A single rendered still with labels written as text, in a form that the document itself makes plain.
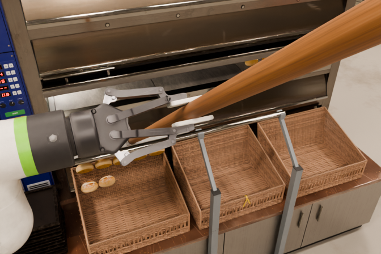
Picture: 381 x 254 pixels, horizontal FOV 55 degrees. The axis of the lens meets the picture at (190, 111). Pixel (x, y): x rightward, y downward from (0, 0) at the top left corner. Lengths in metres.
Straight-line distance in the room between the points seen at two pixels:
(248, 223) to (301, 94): 0.95
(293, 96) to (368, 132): 1.72
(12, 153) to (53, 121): 0.07
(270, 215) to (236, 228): 0.22
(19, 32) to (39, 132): 1.30
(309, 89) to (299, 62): 2.34
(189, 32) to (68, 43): 0.62
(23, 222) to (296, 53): 0.51
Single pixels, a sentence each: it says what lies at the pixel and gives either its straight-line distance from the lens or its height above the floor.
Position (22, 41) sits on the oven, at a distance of 1.87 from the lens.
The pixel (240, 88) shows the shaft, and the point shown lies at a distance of 0.42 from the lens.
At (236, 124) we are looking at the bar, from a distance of 1.94.
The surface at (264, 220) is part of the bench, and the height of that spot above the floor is 0.54.
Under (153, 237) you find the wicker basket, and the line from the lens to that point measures 2.11.
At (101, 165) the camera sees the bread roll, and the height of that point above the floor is 0.88.
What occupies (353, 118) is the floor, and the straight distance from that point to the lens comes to 4.34.
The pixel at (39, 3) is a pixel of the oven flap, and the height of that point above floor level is 1.79.
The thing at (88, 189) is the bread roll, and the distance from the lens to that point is 2.23.
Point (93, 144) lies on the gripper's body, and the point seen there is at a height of 1.95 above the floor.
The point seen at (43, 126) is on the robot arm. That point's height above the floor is 1.99.
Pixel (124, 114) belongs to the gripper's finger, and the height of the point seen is 1.97.
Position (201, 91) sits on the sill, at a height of 1.17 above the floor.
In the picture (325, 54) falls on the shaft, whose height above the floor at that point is 2.20.
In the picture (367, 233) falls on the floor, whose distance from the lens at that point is 3.19.
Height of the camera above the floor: 2.32
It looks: 35 degrees down
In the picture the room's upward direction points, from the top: straight up
